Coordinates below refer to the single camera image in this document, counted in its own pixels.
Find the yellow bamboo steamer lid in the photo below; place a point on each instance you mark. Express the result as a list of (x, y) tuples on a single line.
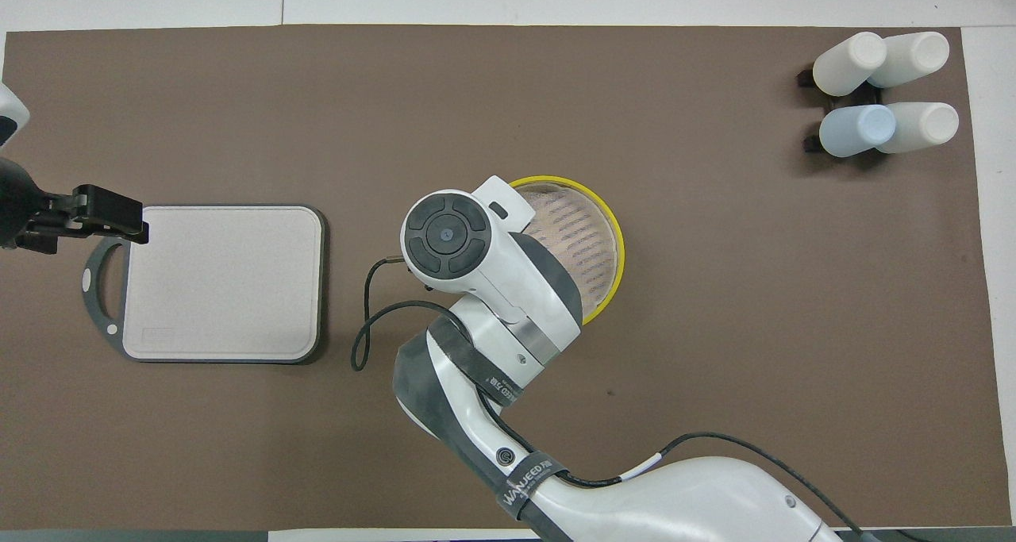
[(587, 240)]

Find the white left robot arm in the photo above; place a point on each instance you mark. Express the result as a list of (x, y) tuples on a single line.
[(9, 113)]

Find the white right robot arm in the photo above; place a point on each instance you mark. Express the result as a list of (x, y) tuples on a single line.
[(508, 304)]

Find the grey cutting board dark rim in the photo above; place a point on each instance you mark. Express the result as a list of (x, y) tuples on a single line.
[(222, 280)]

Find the brown table mat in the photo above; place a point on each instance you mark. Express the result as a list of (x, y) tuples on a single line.
[(714, 288)]

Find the black cup rack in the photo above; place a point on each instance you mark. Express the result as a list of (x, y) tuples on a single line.
[(810, 144)]

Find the white plastic cup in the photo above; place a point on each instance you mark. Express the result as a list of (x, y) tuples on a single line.
[(925, 127), (913, 56), (845, 64)]

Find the light blue plastic cup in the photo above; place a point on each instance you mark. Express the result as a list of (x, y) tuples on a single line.
[(856, 131)]

